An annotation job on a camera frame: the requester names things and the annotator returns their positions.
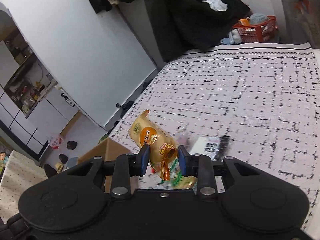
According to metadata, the white black snack packet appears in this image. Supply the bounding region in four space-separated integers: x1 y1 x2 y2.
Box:
189 137 229 161

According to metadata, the purple round snack packet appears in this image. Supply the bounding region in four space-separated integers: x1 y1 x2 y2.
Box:
175 127 189 147

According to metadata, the orange cracker packet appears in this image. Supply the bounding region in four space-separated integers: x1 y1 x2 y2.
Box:
129 110 178 180

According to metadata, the open cardboard box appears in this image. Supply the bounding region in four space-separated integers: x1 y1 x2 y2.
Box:
77 138 137 193

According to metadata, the green striped biscuit packet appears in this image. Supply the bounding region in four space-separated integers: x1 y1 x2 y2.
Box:
159 158 197 190

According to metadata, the dotted cream tablecloth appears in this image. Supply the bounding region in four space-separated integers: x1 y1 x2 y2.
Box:
0 151 47 222

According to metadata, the black sock foot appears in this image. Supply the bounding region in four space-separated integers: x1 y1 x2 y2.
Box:
43 164 58 178

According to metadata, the red white plastic bag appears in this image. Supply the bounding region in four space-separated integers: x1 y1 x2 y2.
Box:
47 134 64 150

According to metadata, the white kitchen cabinet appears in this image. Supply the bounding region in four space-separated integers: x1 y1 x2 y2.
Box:
1 88 78 161

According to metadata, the white black-patterned bed blanket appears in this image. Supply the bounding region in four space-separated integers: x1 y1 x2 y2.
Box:
111 43 319 239

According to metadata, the red plastic basket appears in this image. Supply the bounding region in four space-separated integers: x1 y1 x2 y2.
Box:
233 15 277 43

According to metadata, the black clothes pile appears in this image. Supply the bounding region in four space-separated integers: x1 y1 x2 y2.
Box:
144 0 250 62

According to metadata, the cluttered white desk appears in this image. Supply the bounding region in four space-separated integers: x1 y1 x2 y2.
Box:
270 0 319 49

